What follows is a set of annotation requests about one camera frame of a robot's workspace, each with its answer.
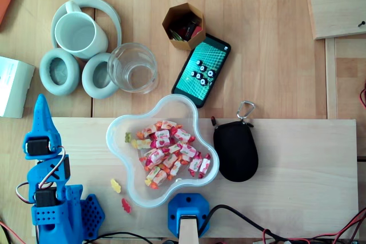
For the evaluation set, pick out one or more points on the pale green ceramic mug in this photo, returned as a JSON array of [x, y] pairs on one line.
[[74, 32]]

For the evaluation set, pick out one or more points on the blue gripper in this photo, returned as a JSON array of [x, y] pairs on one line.
[[38, 147]]

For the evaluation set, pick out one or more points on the pale green headphones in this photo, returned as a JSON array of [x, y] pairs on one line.
[[58, 71]]

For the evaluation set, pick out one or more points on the Haribo plastic candy bowl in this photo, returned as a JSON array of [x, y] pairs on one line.
[[120, 141]]

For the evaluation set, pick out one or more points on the silver carabiner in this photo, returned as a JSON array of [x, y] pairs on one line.
[[246, 103]]

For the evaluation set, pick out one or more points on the small black packet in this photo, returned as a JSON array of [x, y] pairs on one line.
[[187, 29]]

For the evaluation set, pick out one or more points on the red gummy bear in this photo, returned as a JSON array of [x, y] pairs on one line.
[[126, 205]]

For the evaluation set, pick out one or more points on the black smartphone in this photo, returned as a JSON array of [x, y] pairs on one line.
[[200, 75]]

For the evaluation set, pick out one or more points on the brown hexagonal box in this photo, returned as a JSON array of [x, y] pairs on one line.
[[183, 45]]

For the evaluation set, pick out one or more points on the blue 3D-printed robot arm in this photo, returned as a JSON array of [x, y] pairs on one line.
[[65, 207]]

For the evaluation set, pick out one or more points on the small red packet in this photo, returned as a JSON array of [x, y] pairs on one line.
[[195, 31]]

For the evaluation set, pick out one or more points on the small pale wooden board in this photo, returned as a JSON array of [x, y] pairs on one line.
[[337, 4]]

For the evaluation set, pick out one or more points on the clear drinking glass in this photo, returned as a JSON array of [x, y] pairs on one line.
[[133, 68]]

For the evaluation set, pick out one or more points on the green gummy bear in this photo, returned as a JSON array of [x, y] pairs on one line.
[[127, 137]]

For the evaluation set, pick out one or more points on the white cardboard box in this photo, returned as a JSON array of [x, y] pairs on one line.
[[14, 84]]

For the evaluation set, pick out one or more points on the black oval zip pouch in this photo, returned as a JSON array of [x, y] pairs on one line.
[[236, 152]]

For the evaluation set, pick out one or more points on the black screw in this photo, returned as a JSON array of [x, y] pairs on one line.
[[361, 23]]

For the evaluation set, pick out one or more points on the yellow gummy bear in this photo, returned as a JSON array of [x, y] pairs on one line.
[[115, 186]]

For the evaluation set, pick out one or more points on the large pale wooden board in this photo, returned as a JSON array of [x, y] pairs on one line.
[[286, 169]]

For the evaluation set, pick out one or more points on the wrapped fruit candy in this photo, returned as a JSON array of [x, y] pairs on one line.
[[171, 160], [168, 124], [195, 164], [175, 167], [153, 173], [205, 166], [188, 149], [162, 135], [143, 143], [148, 129], [160, 177], [174, 148], [182, 135]]

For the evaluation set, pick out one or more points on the wooden square post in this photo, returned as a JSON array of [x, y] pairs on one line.
[[188, 232]]

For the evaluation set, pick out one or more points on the blue post base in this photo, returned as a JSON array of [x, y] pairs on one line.
[[187, 201]]

